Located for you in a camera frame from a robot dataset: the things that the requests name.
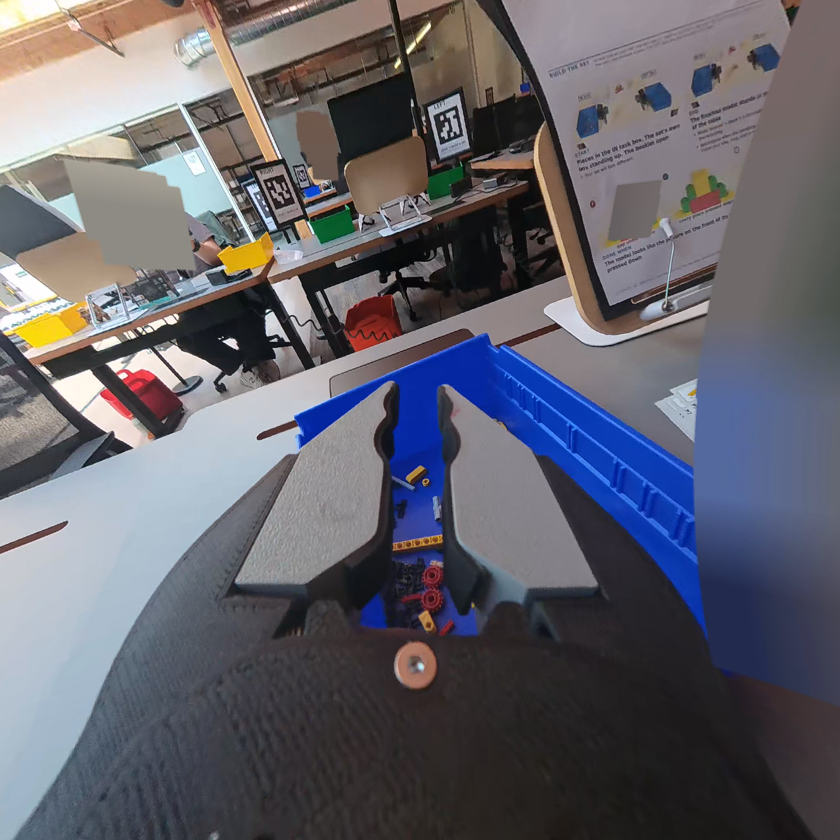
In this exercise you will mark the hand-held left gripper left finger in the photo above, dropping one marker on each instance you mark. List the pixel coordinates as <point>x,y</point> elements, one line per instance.
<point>315,512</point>

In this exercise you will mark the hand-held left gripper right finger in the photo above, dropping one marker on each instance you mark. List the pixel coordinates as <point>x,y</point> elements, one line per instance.
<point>512,525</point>

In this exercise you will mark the pile of lego pieces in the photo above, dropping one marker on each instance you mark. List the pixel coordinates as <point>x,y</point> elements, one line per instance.
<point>420,564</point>

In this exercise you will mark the blue plastic bin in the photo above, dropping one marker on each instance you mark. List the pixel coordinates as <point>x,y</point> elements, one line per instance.
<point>590,433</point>

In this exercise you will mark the lego instruction booklet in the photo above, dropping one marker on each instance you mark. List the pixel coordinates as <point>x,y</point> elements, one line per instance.
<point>679,410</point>

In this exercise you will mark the orange plastic bin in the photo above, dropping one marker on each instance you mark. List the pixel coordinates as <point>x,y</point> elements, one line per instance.
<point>371,321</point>

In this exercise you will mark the red plastic bin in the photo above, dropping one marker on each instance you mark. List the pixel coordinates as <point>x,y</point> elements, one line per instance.
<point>144,394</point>

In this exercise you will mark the black office chair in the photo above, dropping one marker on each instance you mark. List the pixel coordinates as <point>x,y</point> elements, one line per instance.
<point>413,282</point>

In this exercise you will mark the office desk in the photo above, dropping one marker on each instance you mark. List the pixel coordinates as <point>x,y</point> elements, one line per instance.
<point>164,308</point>
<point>394,229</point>

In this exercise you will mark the yellow plastic bin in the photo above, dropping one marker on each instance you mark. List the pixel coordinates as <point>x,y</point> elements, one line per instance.
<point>246,256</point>
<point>49,328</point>

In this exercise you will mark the green plastic bin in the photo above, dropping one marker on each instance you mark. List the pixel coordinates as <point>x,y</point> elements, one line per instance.
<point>331,226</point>
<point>446,184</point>

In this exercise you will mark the black mesh chair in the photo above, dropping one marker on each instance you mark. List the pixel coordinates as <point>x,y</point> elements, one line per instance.
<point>39,420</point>

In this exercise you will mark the wooden document stand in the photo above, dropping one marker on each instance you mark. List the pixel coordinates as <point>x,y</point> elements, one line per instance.
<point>558,229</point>

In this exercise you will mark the black white tag sign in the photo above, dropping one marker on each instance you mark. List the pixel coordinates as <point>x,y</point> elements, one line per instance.
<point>279,193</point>
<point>449,124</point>

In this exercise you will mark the black monitor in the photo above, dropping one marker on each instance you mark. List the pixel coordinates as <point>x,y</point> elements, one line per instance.
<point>367,118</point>

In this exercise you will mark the printed instruction sheet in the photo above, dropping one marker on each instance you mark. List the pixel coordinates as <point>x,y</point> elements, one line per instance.
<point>656,131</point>

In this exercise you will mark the silver air duct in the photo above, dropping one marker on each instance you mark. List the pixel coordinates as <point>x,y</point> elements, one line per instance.
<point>193,49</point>

